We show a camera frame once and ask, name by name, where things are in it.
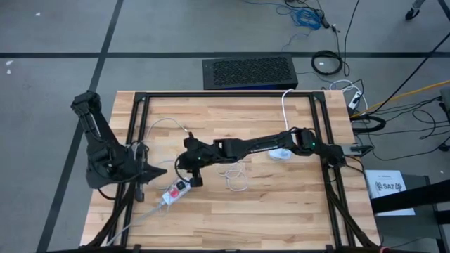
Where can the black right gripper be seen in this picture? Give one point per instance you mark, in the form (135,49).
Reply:
(198,154)

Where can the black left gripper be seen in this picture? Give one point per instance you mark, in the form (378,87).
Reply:
(137,168)

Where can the black USB charger cube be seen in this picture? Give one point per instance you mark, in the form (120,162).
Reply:
(181,185)

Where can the long white power strip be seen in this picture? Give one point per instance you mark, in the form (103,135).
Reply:
(168,199)

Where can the square white USB power hub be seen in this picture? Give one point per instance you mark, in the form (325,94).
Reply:
(280,154)

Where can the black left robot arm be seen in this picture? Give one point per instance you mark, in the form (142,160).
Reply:
(95,133)

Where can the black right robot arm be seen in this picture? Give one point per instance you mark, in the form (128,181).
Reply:
(253,145)

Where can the black perforated computer case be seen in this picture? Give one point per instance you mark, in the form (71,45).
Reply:
(249,72)

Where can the small white power strip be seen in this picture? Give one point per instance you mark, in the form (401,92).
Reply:
(355,100)

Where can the white printed paper sheet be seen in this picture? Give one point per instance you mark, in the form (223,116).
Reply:
(383,177)

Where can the dark grey side stand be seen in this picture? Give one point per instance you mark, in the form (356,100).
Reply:
(404,232)

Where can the black bar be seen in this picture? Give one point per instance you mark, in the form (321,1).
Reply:
(411,196)

